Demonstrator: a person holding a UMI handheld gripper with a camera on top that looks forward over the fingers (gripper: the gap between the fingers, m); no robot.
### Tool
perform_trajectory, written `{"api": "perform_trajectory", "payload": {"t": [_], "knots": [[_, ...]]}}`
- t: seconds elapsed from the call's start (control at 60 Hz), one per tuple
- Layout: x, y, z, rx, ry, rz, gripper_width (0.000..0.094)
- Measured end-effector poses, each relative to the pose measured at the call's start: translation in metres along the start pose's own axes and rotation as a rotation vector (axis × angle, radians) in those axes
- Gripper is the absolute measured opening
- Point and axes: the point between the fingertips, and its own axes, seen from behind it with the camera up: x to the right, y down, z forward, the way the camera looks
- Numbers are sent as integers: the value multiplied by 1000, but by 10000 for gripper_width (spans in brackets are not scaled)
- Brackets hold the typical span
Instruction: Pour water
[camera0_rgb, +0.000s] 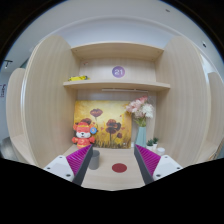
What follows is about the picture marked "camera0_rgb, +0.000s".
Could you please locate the pink white flower bouquet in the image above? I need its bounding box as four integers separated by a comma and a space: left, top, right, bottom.
126, 96, 154, 127

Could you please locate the small potted plant right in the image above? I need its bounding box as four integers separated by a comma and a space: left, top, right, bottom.
153, 137, 159, 151

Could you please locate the teal vase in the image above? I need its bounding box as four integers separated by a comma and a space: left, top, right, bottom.
135, 127, 146, 147

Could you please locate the yellow flower painting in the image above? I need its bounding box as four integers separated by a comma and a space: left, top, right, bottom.
73, 100, 132, 149

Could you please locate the small potted plant left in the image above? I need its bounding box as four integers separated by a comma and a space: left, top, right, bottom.
146, 139, 153, 151

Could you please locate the grey plastic cup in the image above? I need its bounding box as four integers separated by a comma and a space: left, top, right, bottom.
89, 150, 100, 170

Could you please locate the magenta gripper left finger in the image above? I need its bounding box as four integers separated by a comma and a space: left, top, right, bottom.
66, 145, 93, 186

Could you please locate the purple number sticker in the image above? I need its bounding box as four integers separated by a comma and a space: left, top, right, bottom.
112, 66, 125, 78

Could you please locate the red round coaster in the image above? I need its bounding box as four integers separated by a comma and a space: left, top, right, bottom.
112, 163, 127, 173

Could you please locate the small white cup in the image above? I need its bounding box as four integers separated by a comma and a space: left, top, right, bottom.
157, 147, 165, 156

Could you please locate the wooden shelf unit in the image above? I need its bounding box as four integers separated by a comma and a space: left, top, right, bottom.
6, 36, 224, 190

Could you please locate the small potted plant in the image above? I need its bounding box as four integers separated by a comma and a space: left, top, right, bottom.
146, 139, 153, 151
153, 137, 159, 151

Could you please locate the yellow object on shelf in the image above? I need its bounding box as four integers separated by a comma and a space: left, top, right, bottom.
68, 76, 90, 82

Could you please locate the red plush toy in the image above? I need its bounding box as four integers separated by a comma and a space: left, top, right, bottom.
72, 122, 97, 149

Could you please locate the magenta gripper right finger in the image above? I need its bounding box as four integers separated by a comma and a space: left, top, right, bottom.
134, 145, 161, 184

